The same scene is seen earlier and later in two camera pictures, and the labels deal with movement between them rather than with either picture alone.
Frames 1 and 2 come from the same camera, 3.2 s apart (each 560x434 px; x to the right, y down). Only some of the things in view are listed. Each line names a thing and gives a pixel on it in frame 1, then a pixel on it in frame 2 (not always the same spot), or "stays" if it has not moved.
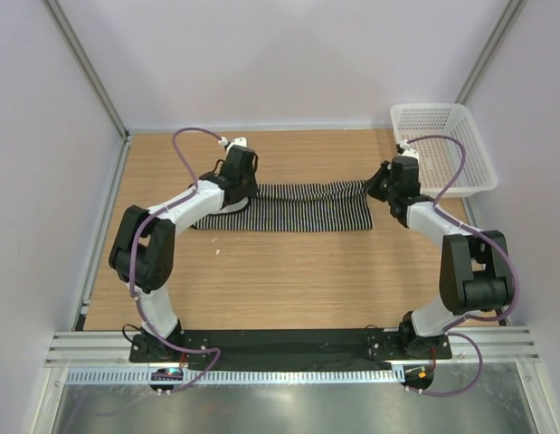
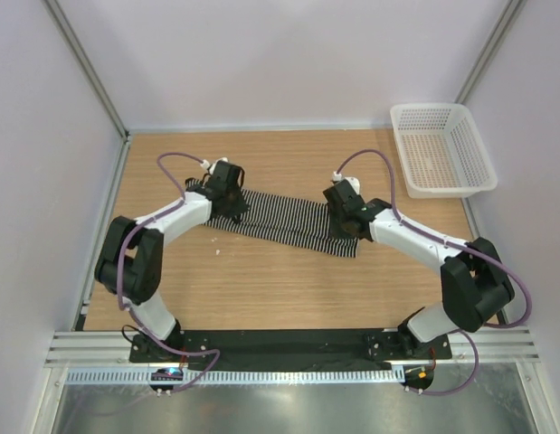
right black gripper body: [381, 186] -> [336, 220]
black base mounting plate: [352, 345] stays
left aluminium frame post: [124, 146] stays
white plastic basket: [440, 158] stays
